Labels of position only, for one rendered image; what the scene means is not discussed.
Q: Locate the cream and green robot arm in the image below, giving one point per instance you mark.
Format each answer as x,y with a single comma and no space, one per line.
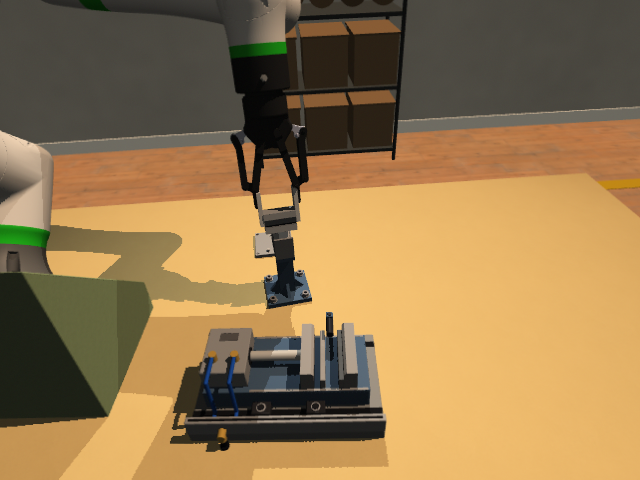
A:
255,31

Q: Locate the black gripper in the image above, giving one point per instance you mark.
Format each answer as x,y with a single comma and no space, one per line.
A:
267,125

